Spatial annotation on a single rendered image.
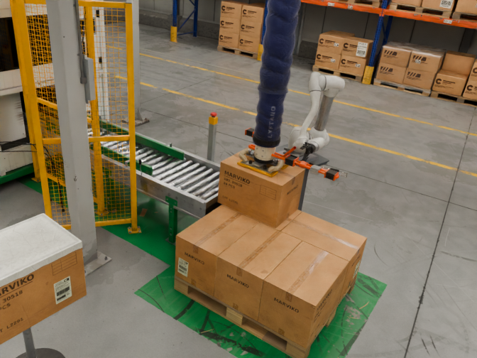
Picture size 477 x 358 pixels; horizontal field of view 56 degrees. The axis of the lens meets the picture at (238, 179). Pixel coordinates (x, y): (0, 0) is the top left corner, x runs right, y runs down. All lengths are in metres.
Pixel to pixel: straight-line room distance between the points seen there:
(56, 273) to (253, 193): 1.69
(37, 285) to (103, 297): 1.22
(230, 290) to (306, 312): 0.62
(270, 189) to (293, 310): 0.97
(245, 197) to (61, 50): 1.77
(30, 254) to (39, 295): 0.24
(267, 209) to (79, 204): 1.50
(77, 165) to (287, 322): 1.93
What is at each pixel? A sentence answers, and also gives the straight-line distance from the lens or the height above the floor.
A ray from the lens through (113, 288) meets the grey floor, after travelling 3.88.
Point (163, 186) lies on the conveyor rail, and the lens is 4.06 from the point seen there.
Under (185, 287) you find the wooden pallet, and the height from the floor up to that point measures 0.09.
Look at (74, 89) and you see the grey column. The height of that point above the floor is 1.56.
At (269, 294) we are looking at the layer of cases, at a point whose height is 0.45.
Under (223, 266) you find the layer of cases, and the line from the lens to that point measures 3.32.
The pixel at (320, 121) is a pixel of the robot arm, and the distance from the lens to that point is 4.31.
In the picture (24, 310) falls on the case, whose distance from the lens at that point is 2.72.
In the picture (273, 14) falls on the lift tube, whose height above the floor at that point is 2.16.
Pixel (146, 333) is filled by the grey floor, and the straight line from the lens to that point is 3.51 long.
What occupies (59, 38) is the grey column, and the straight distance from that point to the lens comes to 3.28.
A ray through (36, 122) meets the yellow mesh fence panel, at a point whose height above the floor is 1.17.
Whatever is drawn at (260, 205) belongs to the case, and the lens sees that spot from 3.66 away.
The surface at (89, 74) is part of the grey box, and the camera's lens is 3.39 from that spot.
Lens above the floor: 2.58
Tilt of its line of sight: 28 degrees down
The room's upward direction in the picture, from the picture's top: 6 degrees clockwise
